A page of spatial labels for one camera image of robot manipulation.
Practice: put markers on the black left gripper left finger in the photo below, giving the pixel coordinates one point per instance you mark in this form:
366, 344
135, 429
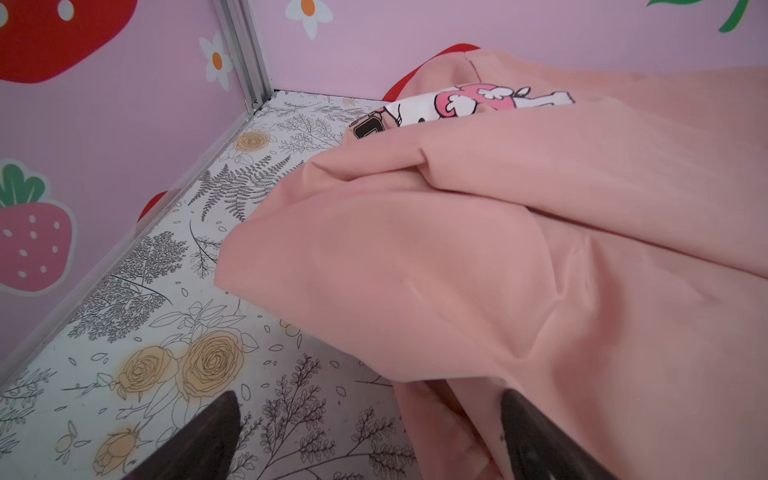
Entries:
202, 449

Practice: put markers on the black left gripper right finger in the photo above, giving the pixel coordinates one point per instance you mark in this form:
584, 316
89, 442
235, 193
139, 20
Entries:
538, 449

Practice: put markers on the pink hooded zip jacket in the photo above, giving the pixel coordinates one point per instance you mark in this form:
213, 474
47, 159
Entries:
596, 241

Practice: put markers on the aluminium left corner post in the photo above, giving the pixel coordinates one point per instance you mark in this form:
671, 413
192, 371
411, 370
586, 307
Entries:
238, 22

